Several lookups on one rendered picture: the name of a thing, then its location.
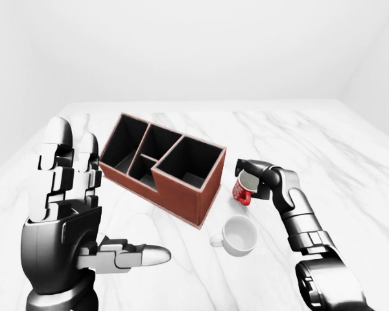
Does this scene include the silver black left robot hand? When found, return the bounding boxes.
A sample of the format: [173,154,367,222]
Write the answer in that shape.
[21,115,172,295]

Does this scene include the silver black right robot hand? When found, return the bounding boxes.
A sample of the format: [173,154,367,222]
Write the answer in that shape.
[234,157,303,214]

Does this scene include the red-brown desk caddy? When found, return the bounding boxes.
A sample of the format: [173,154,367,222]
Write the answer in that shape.
[98,111,228,231]

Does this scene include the white mug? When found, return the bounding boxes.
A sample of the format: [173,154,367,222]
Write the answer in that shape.
[209,214,259,258]

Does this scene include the red mug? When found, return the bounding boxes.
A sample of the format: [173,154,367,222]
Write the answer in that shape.
[231,170,261,207]

